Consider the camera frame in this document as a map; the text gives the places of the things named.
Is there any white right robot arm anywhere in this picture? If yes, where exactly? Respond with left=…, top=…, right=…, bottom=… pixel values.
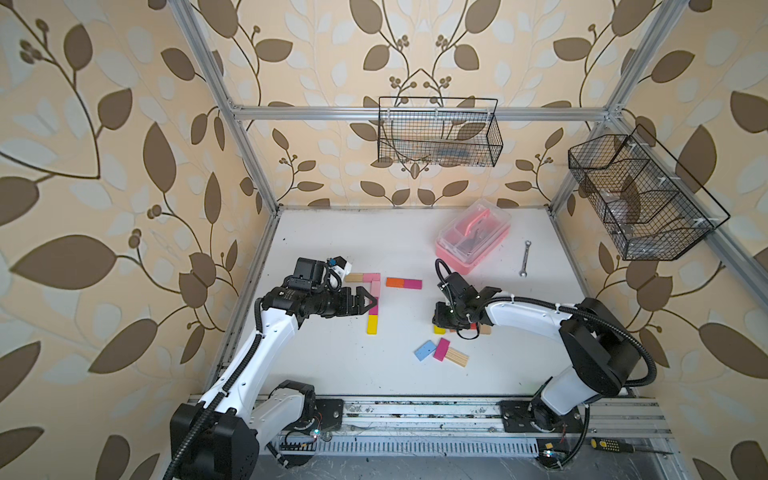
left=432, top=272, right=657, bottom=470

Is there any ridged wood block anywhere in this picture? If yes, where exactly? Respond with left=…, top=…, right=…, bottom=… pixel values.
left=444, top=348, right=469, bottom=368

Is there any silver wrench on table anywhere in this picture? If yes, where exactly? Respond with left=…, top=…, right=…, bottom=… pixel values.
left=519, top=240, right=532, bottom=278

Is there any orange block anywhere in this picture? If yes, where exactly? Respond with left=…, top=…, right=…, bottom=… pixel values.
left=386, top=277, right=406, bottom=288

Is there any blue block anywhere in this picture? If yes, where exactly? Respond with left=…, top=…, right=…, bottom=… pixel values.
left=414, top=340, right=437, bottom=362

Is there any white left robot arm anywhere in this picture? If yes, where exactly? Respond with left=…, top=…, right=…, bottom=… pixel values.
left=164, top=256, right=378, bottom=479

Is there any black wire basket right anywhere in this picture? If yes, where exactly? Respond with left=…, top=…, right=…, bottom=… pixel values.
left=568, top=124, right=731, bottom=262

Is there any aluminium frame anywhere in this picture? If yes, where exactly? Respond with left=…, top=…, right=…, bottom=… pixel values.
left=166, top=0, right=768, bottom=289

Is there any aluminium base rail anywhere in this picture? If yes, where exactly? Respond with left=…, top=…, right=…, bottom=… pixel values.
left=173, top=394, right=673, bottom=460

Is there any black wire basket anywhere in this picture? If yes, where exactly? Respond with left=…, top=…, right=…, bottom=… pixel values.
left=568, top=124, right=731, bottom=262
left=377, top=95, right=504, bottom=168

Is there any pink plastic storage box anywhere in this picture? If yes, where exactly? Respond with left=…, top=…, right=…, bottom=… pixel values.
left=436, top=199, right=511, bottom=275

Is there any light pink block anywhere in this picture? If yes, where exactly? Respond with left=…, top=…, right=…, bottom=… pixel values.
left=370, top=281, right=381, bottom=298

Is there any yellow black screwdriver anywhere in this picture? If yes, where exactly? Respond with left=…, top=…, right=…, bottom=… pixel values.
left=590, top=438, right=670, bottom=455

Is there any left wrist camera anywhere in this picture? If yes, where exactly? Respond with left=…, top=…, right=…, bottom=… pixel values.
left=327, top=256, right=352, bottom=281

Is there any thin yellow block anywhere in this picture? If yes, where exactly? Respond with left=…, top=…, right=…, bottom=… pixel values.
left=366, top=315, right=378, bottom=335

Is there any magenta slanted block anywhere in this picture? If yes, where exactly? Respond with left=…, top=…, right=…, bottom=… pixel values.
left=433, top=338, right=450, bottom=362

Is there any black wire basket back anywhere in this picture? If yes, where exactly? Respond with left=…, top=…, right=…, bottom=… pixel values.
left=377, top=95, right=504, bottom=168

